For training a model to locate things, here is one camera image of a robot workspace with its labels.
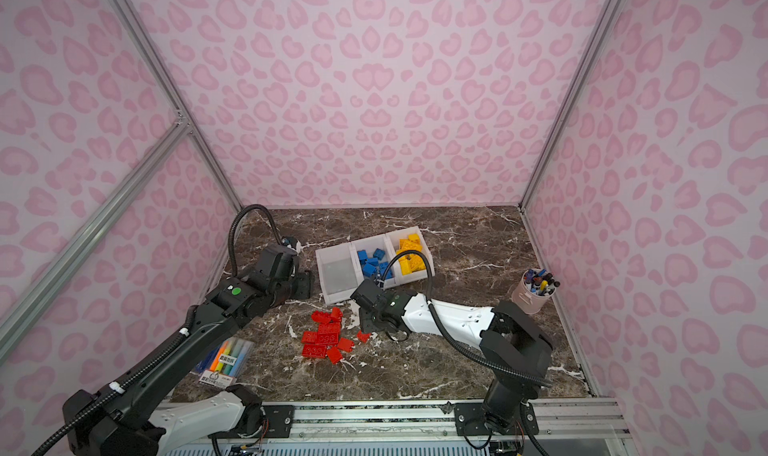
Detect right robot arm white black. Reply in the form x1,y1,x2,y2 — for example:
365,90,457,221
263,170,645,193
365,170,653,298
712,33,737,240
351,250,553,441

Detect yellow lego bricks in bin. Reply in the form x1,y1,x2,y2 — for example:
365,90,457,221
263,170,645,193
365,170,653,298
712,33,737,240
396,234,426,275

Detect red lego brick pile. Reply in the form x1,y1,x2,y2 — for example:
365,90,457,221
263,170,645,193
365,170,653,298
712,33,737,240
301,307,372,365

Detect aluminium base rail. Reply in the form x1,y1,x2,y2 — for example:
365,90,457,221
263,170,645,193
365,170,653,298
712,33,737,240
119,398,631,456

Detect pink cup of markers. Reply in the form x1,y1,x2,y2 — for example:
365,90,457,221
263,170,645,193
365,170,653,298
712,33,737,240
510,268,561,315

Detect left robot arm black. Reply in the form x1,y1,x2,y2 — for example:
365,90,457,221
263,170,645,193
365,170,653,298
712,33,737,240
35,204,312,455

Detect blue lego bricks in bin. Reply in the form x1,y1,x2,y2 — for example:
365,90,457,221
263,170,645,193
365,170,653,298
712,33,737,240
356,248,394,280

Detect clear pack of markers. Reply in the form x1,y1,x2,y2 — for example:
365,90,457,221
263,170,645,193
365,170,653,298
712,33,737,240
192,337,254,389

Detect white three-compartment plastic bin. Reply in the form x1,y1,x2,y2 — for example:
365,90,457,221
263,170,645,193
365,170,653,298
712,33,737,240
315,226,434,305

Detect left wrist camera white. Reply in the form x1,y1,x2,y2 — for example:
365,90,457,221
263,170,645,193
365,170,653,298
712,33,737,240
281,236,302,254

